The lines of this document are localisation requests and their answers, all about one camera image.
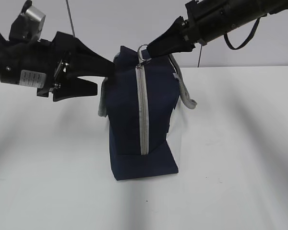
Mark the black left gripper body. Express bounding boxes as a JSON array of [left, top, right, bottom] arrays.
[[0, 32, 72, 97]]

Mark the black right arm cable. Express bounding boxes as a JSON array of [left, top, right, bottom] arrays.
[[223, 16, 261, 51]]

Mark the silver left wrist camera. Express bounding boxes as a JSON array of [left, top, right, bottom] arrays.
[[9, 0, 46, 42]]

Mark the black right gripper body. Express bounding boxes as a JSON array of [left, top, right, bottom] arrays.
[[182, 0, 233, 46]]

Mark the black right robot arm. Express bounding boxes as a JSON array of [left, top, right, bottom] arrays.
[[147, 0, 288, 58]]

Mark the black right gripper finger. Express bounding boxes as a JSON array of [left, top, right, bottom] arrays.
[[146, 16, 195, 58]]

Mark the navy insulated lunch bag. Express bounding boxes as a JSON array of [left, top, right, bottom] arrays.
[[98, 46, 197, 181]]

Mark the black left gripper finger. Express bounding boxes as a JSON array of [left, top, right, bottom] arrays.
[[53, 78, 97, 102], [68, 35, 115, 78]]

